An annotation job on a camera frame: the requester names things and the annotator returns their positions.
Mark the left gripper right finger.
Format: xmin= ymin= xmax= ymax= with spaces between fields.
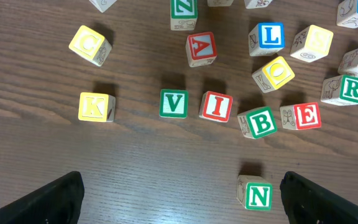
xmin=280 ymin=171 xmax=358 ymax=224

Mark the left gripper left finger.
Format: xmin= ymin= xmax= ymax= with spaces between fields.
xmin=0 ymin=171 xmax=85 ymax=224

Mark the green N block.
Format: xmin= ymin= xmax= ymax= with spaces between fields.
xmin=236 ymin=175 xmax=273 ymax=210

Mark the red E block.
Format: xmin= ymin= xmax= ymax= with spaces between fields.
xmin=280 ymin=102 xmax=322 ymax=131

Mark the red U block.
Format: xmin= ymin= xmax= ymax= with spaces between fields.
xmin=208 ymin=0 xmax=234 ymax=7

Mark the green B block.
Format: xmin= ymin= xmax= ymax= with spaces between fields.
xmin=237 ymin=106 xmax=278 ymax=139

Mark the yellow K block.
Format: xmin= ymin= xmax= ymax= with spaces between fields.
xmin=78 ymin=92 xmax=116 ymax=123

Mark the green R block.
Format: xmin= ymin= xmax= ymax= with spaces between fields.
xmin=321 ymin=75 xmax=358 ymax=106

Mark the red I block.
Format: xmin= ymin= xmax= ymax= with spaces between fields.
xmin=199 ymin=91 xmax=233 ymax=123

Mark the yellow O block centre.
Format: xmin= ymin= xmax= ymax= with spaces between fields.
xmin=252 ymin=56 xmax=295 ymax=93

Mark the green V block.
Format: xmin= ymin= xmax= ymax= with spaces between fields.
xmin=159 ymin=89 xmax=188 ymax=119

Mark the yellow S block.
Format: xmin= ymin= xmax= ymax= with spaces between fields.
xmin=290 ymin=25 xmax=334 ymax=63

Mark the yellow C block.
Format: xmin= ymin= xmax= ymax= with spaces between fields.
xmin=69 ymin=26 xmax=112 ymax=67

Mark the blue L block centre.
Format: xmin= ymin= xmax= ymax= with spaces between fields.
xmin=248 ymin=22 xmax=285 ymax=57

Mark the red A block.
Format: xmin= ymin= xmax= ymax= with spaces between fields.
xmin=185 ymin=32 xmax=218 ymax=67

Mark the blue 2 block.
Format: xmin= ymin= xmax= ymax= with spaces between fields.
xmin=336 ymin=0 xmax=358 ymax=29

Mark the green L block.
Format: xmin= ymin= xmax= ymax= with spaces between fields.
xmin=89 ymin=0 xmax=117 ymax=12

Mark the yellow block top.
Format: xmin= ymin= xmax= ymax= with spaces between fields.
xmin=244 ymin=0 xmax=272 ymax=9

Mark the green Z block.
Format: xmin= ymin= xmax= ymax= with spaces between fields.
xmin=170 ymin=0 xmax=198 ymax=30

